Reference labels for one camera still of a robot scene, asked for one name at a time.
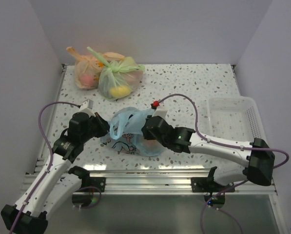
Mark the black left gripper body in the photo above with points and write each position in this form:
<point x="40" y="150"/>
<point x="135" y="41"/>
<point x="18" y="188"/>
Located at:
<point x="86" y="136"/>

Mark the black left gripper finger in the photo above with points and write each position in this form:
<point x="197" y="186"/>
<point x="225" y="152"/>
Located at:
<point x="100" y="132"/>
<point x="103" y="124"/>

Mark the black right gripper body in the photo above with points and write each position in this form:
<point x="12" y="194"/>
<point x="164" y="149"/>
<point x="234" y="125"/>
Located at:
<point x="148" y="135"/>

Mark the blue printed plastic bag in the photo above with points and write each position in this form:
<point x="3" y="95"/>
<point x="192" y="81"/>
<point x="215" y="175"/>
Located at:
<point x="125" y="134"/>

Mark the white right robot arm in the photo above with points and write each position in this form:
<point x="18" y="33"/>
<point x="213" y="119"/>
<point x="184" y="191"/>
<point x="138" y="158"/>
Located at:
<point x="253" y="161"/>

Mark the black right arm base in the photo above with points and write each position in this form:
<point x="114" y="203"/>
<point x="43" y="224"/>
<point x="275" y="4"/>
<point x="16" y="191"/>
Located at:
<point x="213" y="194"/>

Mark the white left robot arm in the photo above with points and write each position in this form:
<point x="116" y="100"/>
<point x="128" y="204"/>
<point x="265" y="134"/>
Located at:
<point x="58" y="178"/>

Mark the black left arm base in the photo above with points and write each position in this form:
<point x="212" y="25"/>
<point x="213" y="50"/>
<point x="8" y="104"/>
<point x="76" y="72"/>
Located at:
<point x="89" y="194"/>

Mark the yellow fruit in green bag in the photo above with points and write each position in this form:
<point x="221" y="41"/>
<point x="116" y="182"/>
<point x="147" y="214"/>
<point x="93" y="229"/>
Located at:
<point x="120" y="91"/>

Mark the pink fruit in orange bag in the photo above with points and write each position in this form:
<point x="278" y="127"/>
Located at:
<point x="87" y="80"/>

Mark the green knotted plastic bag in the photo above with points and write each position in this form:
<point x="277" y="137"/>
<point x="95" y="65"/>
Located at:
<point x="118" y="70"/>

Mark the orange knotted plastic bag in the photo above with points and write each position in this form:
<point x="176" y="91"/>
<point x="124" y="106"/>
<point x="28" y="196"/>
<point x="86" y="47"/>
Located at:
<point x="85" y="64"/>

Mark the clear plastic basket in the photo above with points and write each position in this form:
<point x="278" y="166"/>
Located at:
<point x="234" y="118"/>

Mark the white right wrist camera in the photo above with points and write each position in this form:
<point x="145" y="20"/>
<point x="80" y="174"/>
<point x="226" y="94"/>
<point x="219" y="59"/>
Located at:
<point x="159" y="110"/>

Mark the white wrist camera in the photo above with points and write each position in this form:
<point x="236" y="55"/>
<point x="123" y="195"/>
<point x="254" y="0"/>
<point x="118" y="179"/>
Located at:
<point x="87" y="107"/>
<point x="159" y="110"/>

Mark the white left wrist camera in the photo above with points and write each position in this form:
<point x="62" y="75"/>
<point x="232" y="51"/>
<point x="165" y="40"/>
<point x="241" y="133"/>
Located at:
<point x="87" y="107"/>

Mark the aluminium front mounting rail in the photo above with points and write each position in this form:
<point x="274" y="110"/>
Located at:
<point x="157" y="182"/>

